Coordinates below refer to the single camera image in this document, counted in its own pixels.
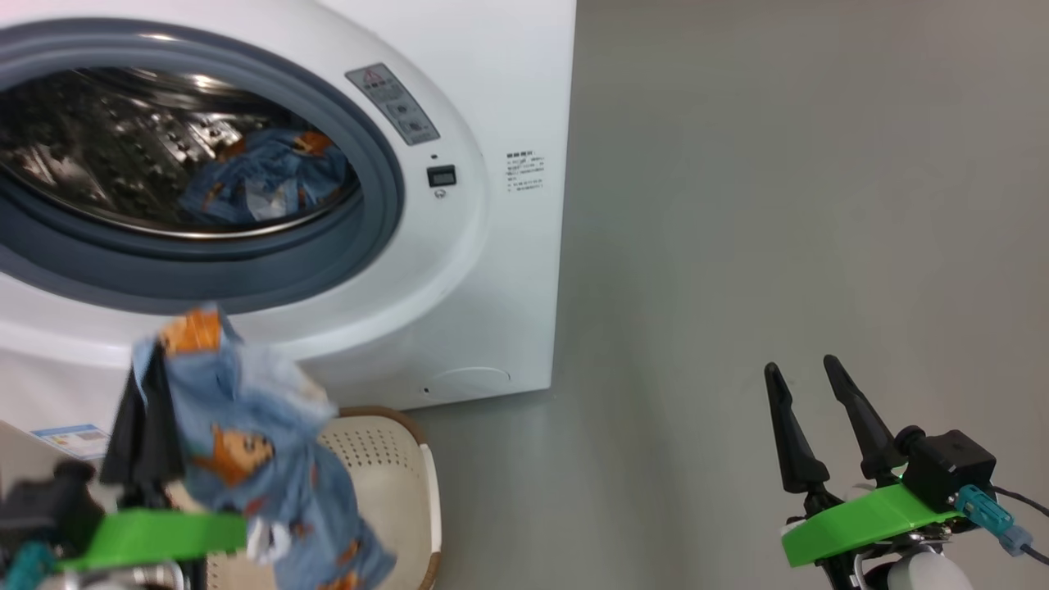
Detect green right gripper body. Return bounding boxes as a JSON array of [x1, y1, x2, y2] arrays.
[[780, 482, 961, 590]]

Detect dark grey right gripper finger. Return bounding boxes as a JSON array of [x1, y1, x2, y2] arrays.
[[823, 354, 904, 482], [764, 363, 833, 496]]

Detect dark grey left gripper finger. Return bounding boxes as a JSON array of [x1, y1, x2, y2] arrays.
[[98, 365, 152, 492], [148, 352, 188, 492]]

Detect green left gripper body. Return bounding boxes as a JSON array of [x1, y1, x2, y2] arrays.
[[53, 492, 248, 590]]

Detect blue cartoon print garment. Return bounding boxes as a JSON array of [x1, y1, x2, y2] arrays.
[[179, 129, 356, 225], [131, 306, 399, 590]]

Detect steel washer drum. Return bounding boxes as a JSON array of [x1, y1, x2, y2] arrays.
[[0, 67, 362, 241]]

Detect white front-load washing machine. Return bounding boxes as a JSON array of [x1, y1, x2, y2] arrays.
[[0, 0, 577, 461]]

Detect blue energy label sticker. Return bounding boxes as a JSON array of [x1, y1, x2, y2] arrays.
[[33, 424, 112, 461]]

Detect cream perforated laundry basket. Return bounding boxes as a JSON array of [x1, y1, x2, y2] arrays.
[[205, 407, 444, 590]]

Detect round drain filter cover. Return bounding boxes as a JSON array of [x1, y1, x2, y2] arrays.
[[426, 367, 511, 402]]

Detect grey warning sticker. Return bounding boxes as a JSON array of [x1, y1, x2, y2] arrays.
[[345, 63, 441, 147]]

